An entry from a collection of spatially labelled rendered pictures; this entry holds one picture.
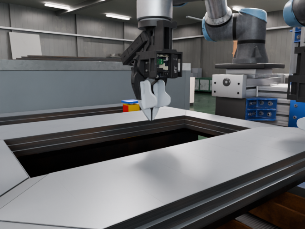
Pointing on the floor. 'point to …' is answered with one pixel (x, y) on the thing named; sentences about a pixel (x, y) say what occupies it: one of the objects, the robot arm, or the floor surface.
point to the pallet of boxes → (196, 72)
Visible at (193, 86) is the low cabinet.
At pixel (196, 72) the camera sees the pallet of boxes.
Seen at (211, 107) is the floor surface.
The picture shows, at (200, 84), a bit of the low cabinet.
